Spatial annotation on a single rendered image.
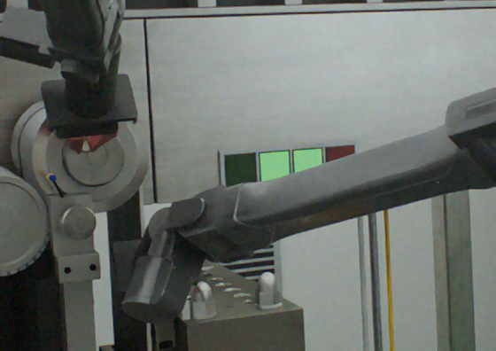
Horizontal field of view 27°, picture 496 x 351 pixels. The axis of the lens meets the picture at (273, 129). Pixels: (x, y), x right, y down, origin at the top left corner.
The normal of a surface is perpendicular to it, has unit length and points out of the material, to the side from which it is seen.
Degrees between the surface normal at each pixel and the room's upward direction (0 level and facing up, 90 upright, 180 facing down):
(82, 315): 90
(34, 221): 90
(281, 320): 90
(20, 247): 90
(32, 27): 75
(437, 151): 59
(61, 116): 52
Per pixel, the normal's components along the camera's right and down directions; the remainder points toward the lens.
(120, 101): 0.19, -0.58
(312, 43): 0.34, 0.04
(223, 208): -0.62, -0.50
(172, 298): 0.73, -0.15
